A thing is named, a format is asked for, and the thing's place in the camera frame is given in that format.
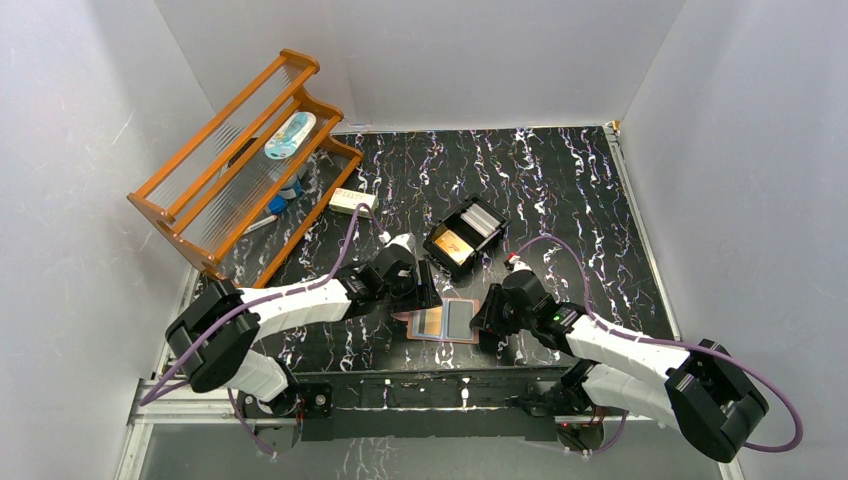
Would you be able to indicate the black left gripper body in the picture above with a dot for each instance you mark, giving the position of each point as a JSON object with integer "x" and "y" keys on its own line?
{"x": 423, "y": 291}

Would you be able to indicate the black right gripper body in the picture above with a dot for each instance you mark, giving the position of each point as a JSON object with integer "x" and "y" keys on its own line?
{"x": 501, "y": 317}

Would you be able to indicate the gold card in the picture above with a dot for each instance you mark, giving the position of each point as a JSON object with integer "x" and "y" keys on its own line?
{"x": 427, "y": 324}
{"x": 455, "y": 248}

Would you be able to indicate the black card tray box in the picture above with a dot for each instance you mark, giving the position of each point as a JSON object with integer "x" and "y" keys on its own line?
{"x": 480, "y": 244}

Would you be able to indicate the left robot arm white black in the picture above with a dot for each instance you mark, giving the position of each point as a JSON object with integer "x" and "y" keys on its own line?
{"x": 213, "y": 338}

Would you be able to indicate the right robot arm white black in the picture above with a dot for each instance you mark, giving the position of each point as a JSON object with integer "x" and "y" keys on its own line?
{"x": 699, "y": 393}

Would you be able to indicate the gold card in tray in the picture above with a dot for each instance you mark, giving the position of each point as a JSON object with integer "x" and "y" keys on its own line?
{"x": 455, "y": 248}

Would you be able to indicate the grey white card stack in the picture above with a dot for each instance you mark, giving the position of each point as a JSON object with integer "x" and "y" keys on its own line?
{"x": 479, "y": 219}

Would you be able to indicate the white red small box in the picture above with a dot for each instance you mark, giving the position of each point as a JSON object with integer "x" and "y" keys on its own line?
{"x": 346, "y": 201}

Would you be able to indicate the white pen under shelf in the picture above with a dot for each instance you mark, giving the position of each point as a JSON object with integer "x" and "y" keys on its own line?
{"x": 260, "y": 224}

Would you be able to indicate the blue cap bottle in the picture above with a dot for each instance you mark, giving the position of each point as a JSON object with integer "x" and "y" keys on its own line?
{"x": 289, "y": 192}

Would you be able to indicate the orange wooden shelf rack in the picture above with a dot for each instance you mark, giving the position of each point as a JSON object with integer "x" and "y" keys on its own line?
{"x": 220, "y": 181}

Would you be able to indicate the white blue tube package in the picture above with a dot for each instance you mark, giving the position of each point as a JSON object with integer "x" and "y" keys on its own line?
{"x": 289, "y": 137}

